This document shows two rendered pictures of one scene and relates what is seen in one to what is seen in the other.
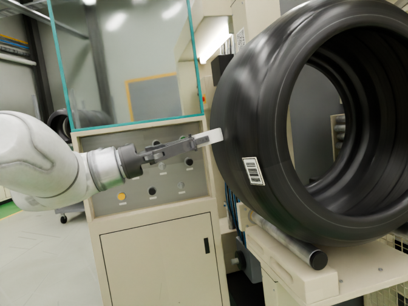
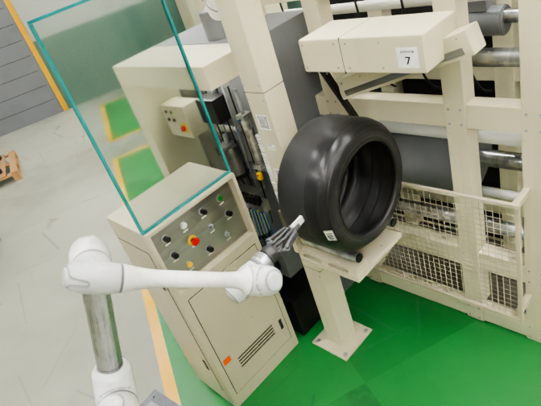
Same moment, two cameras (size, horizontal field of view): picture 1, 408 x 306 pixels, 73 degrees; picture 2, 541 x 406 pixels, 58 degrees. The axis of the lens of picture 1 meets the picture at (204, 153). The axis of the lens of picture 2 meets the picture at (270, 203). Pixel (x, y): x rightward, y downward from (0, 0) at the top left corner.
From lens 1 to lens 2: 1.55 m
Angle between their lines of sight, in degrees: 32
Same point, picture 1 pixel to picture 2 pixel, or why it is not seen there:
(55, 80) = not seen: outside the picture
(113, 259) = (202, 312)
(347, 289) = (371, 263)
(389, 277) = (386, 248)
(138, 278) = (222, 316)
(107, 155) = (266, 259)
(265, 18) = (280, 106)
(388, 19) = (368, 138)
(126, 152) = (272, 253)
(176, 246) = not seen: hidden behind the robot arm
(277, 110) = (336, 206)
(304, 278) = (355, 269)
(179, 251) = not seen: hidden behind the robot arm
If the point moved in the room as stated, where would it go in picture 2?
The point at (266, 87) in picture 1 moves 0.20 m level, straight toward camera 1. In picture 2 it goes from (330, 198) to (353, 221)
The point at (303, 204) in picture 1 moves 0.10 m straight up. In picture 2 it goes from (352, 239) to (347, 221)
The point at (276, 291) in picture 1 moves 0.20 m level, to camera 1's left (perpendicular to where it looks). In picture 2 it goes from (321, 276) to (292, 297)
